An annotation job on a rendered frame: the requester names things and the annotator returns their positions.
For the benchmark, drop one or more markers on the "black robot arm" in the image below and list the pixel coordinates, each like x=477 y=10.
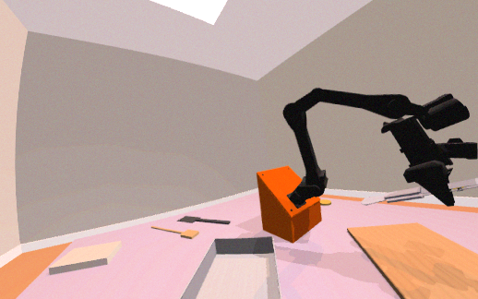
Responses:
x=442 y=112

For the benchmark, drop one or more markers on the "black spatula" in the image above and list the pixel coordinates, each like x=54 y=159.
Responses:
x=189 y=219

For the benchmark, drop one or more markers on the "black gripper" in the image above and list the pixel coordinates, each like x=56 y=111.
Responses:
x=425 y=171

